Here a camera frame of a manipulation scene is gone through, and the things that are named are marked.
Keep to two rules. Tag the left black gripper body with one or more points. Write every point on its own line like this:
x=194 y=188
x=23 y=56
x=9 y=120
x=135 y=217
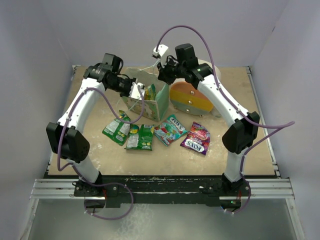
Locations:
x=121 y=86

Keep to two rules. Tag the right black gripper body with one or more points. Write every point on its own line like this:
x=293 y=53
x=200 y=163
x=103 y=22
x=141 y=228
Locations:
x=171 y=70

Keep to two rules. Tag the green spring tea Fox's packet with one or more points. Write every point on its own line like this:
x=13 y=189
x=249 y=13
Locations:
x=150 y=93

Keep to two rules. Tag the green cake paper bag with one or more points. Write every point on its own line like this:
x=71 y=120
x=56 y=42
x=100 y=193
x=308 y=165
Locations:
x=156 y=97

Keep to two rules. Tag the teal mint blossom Fox's packet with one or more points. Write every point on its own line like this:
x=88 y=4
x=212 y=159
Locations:
x=170 y=130

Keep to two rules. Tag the purple Fox's berries packet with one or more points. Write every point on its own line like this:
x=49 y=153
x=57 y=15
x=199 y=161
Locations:
x=198 y=139

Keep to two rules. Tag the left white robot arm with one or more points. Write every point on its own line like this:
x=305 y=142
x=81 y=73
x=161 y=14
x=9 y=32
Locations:
x=66 y=137

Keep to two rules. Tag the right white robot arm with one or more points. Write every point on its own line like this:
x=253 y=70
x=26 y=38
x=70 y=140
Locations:
x=242 y=124

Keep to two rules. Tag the cream round drawer cabinet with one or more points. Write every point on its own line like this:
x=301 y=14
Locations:
x=186 y=98

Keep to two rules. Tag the green Fox's back-side packet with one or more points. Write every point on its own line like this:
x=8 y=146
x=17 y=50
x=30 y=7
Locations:
x=117 y=131

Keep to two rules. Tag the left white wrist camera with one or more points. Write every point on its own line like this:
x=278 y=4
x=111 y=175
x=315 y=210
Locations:
x=137 y=91

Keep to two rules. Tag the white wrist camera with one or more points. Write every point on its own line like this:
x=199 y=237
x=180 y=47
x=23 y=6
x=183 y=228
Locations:
x=161 y=52
x=137 y=91

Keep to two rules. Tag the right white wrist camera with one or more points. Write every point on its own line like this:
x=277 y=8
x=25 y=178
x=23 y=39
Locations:
x=161 y=52

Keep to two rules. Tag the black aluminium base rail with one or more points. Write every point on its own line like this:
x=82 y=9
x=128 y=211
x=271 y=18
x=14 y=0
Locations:
x=212 y=191

